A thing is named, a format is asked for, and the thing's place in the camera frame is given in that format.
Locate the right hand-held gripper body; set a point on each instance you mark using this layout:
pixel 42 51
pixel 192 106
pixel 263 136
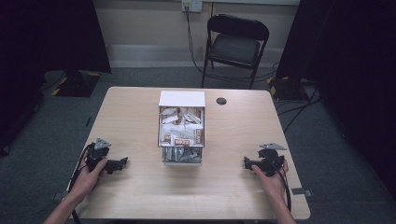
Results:
pixel 271 160

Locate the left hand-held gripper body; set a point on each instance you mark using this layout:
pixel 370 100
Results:
pixel 97 153

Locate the person's right hand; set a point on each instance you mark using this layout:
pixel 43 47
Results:
pixel 274 183

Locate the person's left hand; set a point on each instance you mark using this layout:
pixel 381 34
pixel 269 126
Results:
pixel 88 180

